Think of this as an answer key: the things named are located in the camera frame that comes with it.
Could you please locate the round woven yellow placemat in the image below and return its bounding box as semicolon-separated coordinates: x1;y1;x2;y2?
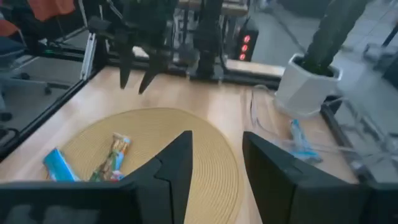
60;107;246;224

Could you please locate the orange cloth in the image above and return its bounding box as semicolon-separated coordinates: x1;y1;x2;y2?
27;0;76;22

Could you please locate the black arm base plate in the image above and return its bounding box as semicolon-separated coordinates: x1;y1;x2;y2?
189;67;229;83

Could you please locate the white faceted plant pot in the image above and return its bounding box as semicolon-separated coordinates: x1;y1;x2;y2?
274;53;344;117

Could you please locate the tall green cactus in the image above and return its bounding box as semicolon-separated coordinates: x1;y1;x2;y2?
300;0;368;78

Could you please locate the white aluminium extrusion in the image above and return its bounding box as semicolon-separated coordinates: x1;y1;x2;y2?
80;32;98;82

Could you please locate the blue and red granola bar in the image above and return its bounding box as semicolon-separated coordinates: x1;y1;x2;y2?
42;147;81;182
289;119;323;163

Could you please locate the clear plastic bin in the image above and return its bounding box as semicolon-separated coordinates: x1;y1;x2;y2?
248;84;358;164
323;96;398;184

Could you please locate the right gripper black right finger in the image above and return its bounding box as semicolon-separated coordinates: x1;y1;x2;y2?
242;131;398;224

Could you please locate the narrow black computer tower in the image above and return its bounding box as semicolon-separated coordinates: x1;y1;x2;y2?
233;17;260;62

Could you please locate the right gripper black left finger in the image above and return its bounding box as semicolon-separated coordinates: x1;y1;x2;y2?
0;130;193;224

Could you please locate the black table frame rail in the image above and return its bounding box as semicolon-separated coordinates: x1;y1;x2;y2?
0;49;374;184

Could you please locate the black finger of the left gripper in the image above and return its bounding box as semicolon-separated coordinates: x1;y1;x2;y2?
119;42;136;90
138;51;170;95

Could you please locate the office chair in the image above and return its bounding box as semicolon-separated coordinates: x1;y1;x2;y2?
0;19;53;123

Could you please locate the orange and blue granola bar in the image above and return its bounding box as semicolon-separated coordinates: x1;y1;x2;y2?
89;133;132;182

